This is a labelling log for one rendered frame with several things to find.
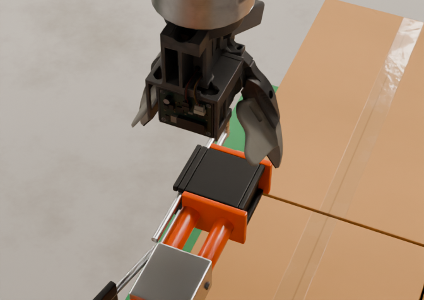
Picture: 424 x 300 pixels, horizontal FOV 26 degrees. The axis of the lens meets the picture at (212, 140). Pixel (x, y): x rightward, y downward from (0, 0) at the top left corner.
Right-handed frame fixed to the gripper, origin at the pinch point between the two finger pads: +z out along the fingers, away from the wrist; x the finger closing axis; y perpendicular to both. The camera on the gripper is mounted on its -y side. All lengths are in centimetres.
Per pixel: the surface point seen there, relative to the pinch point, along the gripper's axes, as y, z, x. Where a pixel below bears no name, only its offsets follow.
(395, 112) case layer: -74, 62, 9
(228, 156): -3.8, 6.1, 0.4
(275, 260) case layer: -31, 62, -1
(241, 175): -1.8, 6.1, 2.7
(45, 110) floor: -90, 117, -89
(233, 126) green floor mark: -106, 117, -38
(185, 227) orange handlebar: 6.0, 7.7, -0.5
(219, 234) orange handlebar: 5.5, 7.5, 3.2
